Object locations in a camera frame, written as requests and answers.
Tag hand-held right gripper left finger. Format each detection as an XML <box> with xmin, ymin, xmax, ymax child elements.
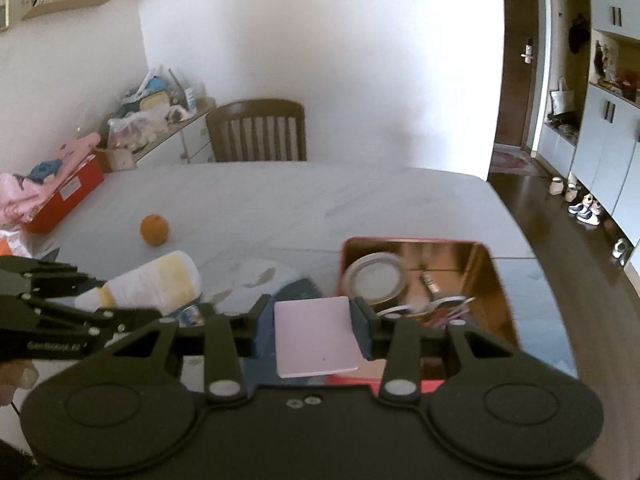
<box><xmin>75</xmin><ymin>294</ymin><xmax>275</xmax><ymax>403</ymax></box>

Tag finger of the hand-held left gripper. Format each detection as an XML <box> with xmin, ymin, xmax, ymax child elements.
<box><xmin>20</xmin><ymin>294</ymin><xmax>163</xmax><ymax>339</ymax></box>
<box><xmin>0</xmin><ymin>256</ymin><xmax>108</xmax><ymax>297</ymax></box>

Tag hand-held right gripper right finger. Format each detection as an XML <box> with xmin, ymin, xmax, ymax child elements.
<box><xmin>350</xmin><ymin>297</ymin><xmax>546</xmax><ymax>403</ymax></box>

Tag pale pink note pad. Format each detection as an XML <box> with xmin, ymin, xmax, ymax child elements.
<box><xmin>273</xmin><ymin>296</ymin><xmax>361</xmax><ymax>380</ymax></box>

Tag yellow white striped roll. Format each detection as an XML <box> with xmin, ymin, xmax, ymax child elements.
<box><xmin>75</xmin><ymin>251</ymin><xmax>202</xmax><ymax>313</ymax></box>

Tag white round sunglasses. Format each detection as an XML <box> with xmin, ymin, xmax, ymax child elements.
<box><xmin>375</xmin><ymin>296</ymin><xmax>476</xmax><ymax>318</ymax></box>

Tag red tin box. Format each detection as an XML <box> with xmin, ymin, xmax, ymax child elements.
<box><xmin>327</xmin><ymin>236</ymin><xmax>523</xmax><ymax>395</ymax></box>

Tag person's left forearm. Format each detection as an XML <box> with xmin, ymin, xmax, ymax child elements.
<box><xmin>0</xmin><ymin>440</ymin><xmax>36</xmax><ymax>480</ymax></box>

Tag person's left hand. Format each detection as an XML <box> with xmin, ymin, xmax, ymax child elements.
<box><xmin>0</xmin><ymin>361</ymin><xmax>39</xmax><ymax>406</ymax></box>

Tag white orange plastic bag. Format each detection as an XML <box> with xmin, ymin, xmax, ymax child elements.
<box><xmin>0</xmin><ymin>230</ymin><xmax>33</xmax><ymax>261</ymax></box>

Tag small blue label bottle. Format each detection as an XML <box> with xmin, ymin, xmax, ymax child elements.
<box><xmin>177</xmin><ymin>302</ymin><xmax>213</xmax><ymax>328</ymax></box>

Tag red cardboard box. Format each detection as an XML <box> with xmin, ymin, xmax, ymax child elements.
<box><xmin>22</xmin><ymin>155</ymin><xmax>106</xmax><ymax>234</ymax></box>

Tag red box with pink cloth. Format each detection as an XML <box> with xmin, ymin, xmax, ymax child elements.
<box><xmin>0</xmin><ymin>132</ymin><xmax>101</xmax><ymax>226</ymax></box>

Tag orange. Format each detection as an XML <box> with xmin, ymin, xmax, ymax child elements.
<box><xmin>140</xmin><ymin>214</ymin><xmax>171</xmax><ymax>247</ymax></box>

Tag small blue cloth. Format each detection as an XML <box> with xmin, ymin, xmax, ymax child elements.
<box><xmin>27</xmin><ymin>160</ymin><xmax>63</xmax><ymax>181</ymax></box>

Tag small cardboard box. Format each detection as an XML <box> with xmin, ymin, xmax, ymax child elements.
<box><xmin>97</xmin><ymin>146</ymin><xmax>136</xmax><ymax>173</ymax></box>

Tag clear plastic bag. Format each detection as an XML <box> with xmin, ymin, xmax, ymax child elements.
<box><xmin>107</xmin><ymin>112</ymin><xmax>168</xmax><ymax>148</ymax></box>

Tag white sideboard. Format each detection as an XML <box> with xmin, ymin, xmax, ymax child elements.
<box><xmin>132</xmin><ymin>105</ymin><xmax>218</xmax><ymax>166</ymax></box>

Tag brown wooden chair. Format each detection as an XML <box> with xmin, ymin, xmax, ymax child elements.
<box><xmin>206</xmin><ymin>99</ymin><xmax>307</xmax><ymax>163</ymax></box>

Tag pile of household clutter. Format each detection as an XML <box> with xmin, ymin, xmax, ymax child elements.
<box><xmin>107</xmin><ymin>64</ymin><xmax>211</xmax><ymax>126</ymax></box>

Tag reddish door rug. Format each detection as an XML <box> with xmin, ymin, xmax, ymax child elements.
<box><xmin>490</xmin><ymin>145</ymin><xmax>543</xmax><ymax>176</ymax></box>

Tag brown door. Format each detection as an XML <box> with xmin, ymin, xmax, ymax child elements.
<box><xmin>494</xmin><ymin>0</ymin><xmax>543</xmax><ymax>153</ymax></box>

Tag white tote bag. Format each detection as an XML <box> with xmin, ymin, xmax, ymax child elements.
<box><xmin>550</xmin><ymin>77</ymin><xmax>576</xmax><ymax>116</ymax></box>

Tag cabinet shelf ornaments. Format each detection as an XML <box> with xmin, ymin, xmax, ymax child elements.
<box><xmin>592</xmin><ymin>40</ymin><xmax>640</xmax><ymax>96</ymax></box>

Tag dark hanging hat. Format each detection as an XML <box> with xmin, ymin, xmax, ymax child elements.
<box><xmin>567</xmin><ymin>12</ymin><xmax>591</xmax><ymax>53</ymax></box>

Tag wooden wall shelf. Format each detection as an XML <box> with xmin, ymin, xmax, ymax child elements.
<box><xmin>21</xmin><ymin>0</ymin><xmax>120</xmax><ymax>22</ymax></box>

